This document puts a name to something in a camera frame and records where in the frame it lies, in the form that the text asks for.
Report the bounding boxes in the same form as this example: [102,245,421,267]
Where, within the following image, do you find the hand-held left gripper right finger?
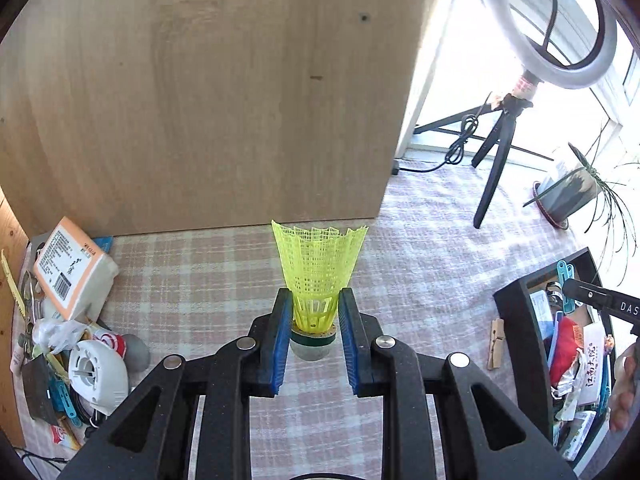
[339,287,581,480]

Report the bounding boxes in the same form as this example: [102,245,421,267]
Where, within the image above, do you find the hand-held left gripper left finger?
[57,287,296,480]

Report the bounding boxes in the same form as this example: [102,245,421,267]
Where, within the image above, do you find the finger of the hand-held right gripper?
[562,278,640,318]

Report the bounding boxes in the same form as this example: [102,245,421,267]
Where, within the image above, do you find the black tray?
[493,246,633,476]

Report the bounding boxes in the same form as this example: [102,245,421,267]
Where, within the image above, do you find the yellow plastic shuttlecock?
[271,219,370,363]

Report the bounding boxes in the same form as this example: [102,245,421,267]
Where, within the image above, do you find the person's right hand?
[609,342,640,433]

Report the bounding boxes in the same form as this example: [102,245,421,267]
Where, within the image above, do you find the light blue plastic clip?
[556,260,578,311]

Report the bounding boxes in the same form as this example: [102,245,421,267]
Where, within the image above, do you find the red pouch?
[547,316,583,388]

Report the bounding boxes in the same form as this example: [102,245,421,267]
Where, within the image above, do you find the white printed paper bag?
[570,322,613,411]

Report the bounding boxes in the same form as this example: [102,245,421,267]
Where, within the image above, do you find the white card pack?
[530,290,556,356]

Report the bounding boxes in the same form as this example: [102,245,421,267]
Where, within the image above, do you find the dark red plant saucer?
[532,181,571,231]

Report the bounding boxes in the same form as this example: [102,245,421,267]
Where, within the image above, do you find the pink checked tablecloth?
[10,160,640,480]

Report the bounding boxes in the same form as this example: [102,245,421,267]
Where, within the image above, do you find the potted grass plant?
[522,125,640,286]

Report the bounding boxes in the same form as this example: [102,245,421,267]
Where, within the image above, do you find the wooden clothespin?
[487,317,507,371]

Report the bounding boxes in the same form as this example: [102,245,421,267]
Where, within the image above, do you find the black tripod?
[412,72,556,230]

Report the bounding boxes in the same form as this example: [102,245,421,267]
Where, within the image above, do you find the red white round lid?
[95,330,128,361]

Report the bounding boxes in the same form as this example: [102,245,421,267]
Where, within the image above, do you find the white round device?
[67,339,131,416]

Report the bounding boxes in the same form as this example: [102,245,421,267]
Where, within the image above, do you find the orange white tissue pack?
[32,216,120,322]

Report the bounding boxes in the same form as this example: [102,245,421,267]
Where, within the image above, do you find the dark grey square pad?
[20,355,58,423]

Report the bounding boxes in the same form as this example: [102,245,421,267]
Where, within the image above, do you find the large wooden board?
[0,0,463,238]

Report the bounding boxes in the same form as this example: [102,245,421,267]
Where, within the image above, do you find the pine wood slat panel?
[0,185,31,446]

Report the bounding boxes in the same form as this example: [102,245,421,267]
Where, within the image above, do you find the black ring light cable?
[392,92,496,175]

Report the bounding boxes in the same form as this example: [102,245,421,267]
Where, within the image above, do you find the white ring light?
[472,0,619,91]

